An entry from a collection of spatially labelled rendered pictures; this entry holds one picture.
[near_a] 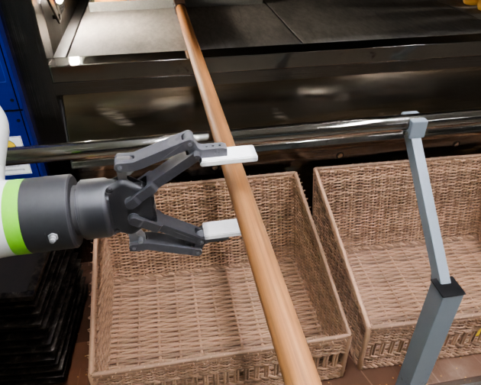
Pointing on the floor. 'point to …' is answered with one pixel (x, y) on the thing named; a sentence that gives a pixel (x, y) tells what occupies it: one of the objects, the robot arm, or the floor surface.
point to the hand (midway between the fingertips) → (240, 192)
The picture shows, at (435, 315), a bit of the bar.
